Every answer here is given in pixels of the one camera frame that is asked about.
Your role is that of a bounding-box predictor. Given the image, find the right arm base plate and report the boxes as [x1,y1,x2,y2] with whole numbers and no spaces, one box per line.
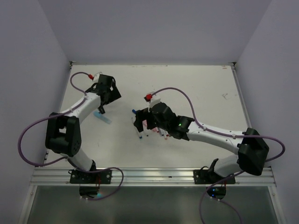
[193,169,236,184]

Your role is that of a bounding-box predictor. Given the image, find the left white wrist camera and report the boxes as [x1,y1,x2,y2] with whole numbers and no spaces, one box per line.
[93,72,102,82]

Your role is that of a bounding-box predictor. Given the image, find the black marker cap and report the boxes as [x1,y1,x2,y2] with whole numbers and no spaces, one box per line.
[98,106,105,114]

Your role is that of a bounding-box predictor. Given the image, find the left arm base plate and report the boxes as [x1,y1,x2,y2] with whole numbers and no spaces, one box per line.
[68,169,112,184]

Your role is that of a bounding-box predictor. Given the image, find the light blue highlighter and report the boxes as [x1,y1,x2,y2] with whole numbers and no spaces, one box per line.
[93,111,112,125]

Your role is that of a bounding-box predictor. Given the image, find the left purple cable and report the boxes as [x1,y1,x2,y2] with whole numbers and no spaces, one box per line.
[18,71,124,201]

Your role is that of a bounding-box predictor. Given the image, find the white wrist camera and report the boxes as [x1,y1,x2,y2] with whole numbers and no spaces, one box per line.
[144,92,161,111]
[93,72,102,82]

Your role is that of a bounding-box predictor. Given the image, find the aluminium front rail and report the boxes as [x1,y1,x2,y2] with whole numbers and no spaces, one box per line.
[30,167,276,187]

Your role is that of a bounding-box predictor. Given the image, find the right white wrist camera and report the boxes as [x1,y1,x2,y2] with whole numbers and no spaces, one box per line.
[144,92,161,111]

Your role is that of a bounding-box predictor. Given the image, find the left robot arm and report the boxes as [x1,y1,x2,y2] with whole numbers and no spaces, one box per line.
[45,74,121,183]

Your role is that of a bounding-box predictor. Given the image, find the pink highlighter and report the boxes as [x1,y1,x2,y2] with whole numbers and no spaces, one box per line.
[142,120,149,129]

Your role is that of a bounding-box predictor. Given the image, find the clear white pen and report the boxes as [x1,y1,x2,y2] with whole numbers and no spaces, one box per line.
[158,128,164,136]

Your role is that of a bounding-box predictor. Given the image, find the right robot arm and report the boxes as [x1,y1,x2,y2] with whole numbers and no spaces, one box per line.
[134,103,269,183]

